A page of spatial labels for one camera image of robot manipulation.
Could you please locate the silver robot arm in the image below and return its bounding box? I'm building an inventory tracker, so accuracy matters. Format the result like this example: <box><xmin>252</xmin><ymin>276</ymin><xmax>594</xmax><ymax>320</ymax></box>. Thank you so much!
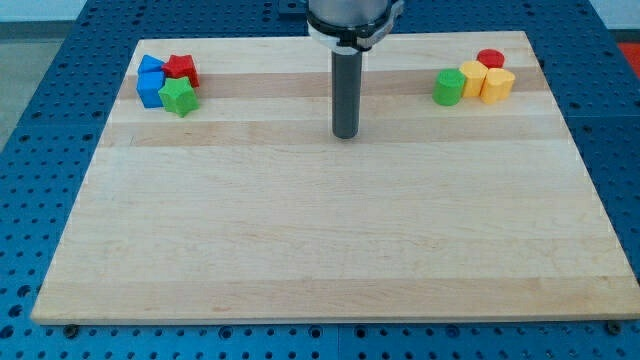
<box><xmin>306</xmin><ymin>0</ymin><xmax>405</xmax><ymax>56</ymax></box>

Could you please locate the light wooden board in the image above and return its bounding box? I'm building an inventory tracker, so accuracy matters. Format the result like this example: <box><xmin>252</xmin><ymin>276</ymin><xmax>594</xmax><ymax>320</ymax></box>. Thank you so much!
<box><xmin>31</xmin><ymin>31</ymin><xmax>639</xmax><ymax>325</ymax></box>

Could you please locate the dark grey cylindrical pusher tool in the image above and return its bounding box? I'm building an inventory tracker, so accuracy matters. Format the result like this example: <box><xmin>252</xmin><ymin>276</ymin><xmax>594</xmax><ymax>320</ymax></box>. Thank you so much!
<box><xmin>332</xmin><ymin>52</ymin><xmax>362</xmax><ymax>139</ymax></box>

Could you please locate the green cylinder block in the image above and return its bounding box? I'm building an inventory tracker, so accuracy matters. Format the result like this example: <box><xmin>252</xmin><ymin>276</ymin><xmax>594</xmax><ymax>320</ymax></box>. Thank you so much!
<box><xmin>432</xmin><ymin>68</ymin><xmax>466</xmax><ymax>106</ymax></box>

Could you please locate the green star block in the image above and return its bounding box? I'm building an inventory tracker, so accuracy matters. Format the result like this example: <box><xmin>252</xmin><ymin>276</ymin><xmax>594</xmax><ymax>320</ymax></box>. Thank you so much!
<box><xmin>158</xmin><ymin>77</ymin><xmax>199</xmax><ymax>117</ymax></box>

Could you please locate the red star block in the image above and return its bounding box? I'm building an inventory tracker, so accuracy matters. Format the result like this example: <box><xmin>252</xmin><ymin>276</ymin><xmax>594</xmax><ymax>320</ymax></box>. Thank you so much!
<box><xmin>161</xmin><ymin>54</ymin><xmax>199</xmax><ymax>88</ymax></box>

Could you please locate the yellow hexagon block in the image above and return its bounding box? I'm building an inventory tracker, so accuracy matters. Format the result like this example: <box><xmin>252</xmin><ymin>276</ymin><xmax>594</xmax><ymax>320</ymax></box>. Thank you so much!
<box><xmin>459</xmin><ymin>60</ymin><xmax>488</xmax><ymax>98</ymax></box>

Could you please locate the blue cube block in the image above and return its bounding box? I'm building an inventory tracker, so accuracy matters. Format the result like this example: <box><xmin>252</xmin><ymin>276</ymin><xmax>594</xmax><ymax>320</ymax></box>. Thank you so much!
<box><xmin>136</xmin><ymin>72</ymin><xmax>165</xmax><ymax>108</ymax></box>

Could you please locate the yellow heart block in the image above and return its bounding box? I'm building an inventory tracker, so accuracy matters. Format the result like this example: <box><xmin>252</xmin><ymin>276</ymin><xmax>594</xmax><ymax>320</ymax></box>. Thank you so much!
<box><xmin>480</xmin><ymin>68</ymin><xmax>516</xmax><ymax>104</ymax></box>

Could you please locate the blue triangular block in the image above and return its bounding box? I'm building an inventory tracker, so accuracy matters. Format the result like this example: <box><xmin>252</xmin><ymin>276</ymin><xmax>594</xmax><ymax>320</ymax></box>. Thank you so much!
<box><xmin>137</xmin><ymin>54</ymin><xmax>165</xmax><ymax>74</ymax></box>

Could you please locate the red cylinder block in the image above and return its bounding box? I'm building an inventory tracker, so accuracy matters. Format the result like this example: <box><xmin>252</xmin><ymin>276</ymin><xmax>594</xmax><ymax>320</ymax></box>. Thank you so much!
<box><xmin>476</xmin><ymin>48</ymin><xmax>505</xmax><ymax>69</ymax></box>

